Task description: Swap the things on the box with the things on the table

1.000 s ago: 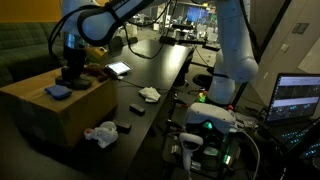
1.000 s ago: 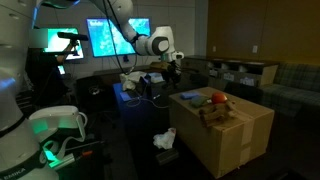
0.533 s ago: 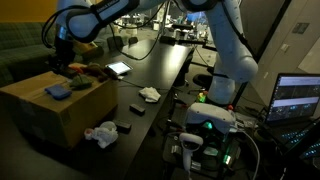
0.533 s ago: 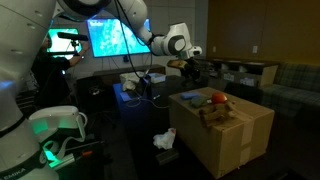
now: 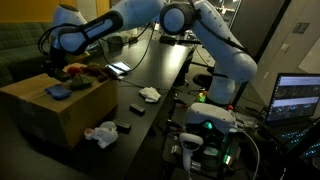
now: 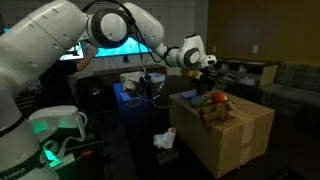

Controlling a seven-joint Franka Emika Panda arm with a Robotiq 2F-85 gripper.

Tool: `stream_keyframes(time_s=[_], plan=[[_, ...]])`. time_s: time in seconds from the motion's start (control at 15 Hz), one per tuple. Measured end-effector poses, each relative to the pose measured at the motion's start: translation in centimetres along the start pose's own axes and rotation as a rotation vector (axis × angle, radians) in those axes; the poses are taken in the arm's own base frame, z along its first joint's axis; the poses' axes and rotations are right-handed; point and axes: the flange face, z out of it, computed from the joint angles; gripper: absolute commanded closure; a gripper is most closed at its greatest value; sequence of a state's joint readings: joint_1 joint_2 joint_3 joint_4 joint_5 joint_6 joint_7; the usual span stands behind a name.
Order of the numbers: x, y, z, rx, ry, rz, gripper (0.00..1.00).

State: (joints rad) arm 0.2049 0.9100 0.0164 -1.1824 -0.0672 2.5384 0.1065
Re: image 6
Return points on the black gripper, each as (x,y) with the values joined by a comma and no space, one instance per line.
(206,79)

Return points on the dark green cloth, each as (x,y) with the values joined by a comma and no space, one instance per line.
(199,101)

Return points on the red round toy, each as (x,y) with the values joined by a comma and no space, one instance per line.
(219,98)

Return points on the blue sponge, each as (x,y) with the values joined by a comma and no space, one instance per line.
(189,95)

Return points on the red and black toy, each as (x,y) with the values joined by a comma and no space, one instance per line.
(218,115)

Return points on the white plastic bag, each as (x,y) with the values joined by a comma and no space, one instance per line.
(164,139)

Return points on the black rectangular case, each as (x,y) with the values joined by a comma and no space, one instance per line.
(166,156)

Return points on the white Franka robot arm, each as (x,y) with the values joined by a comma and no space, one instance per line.
(36,50)

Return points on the large cardboard box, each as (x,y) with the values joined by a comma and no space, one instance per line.
(226,143)

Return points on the dark wood low shelf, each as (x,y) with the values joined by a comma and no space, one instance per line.
(253,71)

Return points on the clear plastic container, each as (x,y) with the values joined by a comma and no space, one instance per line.
(156,78)

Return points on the white cloth pile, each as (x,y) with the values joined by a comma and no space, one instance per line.
(131,80)

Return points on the green plaid sofa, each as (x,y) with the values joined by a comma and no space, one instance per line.
(293,90)

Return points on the dark wooden desk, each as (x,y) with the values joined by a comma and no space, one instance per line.
(96,90)

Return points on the small red knob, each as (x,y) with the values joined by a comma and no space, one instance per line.
(87,153)

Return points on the lit computer monitor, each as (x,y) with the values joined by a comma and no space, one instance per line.
(71,55)

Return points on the seated person dark clothes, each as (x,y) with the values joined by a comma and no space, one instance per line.
(60,83)

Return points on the white VR headset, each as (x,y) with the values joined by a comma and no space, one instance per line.
(56,120)

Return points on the white wall outlet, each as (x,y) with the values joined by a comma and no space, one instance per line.
(255,49)

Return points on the large wall display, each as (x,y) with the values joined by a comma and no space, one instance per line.
(116,50)

